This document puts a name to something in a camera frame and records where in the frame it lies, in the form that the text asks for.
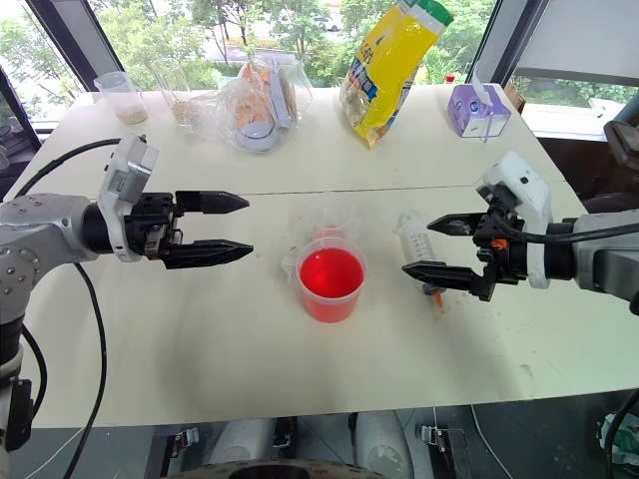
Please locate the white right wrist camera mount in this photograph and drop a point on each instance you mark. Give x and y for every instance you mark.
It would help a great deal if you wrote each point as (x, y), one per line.
(530, 189)

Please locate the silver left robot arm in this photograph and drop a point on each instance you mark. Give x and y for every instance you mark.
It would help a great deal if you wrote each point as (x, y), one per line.
(30, 234)

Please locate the clear plastic syringe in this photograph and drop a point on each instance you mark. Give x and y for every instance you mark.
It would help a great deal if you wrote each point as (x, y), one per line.
(417, 239)

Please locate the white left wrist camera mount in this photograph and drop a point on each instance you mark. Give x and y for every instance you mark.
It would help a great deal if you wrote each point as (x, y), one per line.
(130, 164)

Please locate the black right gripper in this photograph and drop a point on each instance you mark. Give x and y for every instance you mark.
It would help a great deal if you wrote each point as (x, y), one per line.
(506, 262)

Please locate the cup of red liquid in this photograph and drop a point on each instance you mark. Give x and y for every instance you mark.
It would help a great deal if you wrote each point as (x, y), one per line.
(329, 304)

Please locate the tall clear plastic container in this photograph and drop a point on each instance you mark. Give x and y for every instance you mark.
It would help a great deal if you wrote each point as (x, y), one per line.
(175, 95)

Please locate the white rounded robot leg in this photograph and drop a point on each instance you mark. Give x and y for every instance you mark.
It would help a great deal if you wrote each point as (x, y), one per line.
(382, 444)
(242, 441)

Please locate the green white crumpled cloth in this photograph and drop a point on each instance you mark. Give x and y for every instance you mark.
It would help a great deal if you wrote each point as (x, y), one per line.
(624, 441)

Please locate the black metal table bracket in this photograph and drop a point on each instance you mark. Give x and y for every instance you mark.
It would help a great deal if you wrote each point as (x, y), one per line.
(285, 433)
(184, 439)
(442, 436)

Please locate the brown chair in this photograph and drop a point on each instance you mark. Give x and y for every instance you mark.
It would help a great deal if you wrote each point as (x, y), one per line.
(624, 144)

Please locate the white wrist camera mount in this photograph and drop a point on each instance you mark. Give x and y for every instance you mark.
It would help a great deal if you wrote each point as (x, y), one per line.
(130, 164)
(530, 189)

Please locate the yellow snack bag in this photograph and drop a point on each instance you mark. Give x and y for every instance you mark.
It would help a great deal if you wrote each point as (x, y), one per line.
(389, 75)

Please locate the purple tissue box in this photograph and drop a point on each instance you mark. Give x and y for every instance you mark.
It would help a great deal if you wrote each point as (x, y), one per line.
(476, 112)

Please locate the clear cup with grains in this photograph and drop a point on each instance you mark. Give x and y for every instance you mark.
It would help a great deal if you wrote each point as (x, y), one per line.
(125, 100)

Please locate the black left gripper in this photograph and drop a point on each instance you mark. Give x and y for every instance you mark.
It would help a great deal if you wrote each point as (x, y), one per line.
(152, 219)

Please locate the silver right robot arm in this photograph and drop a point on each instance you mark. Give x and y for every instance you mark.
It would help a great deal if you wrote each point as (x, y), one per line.
(599, 239)

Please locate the clear plastic bag with items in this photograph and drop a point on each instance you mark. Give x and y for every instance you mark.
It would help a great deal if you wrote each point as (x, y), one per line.
(254, 105)

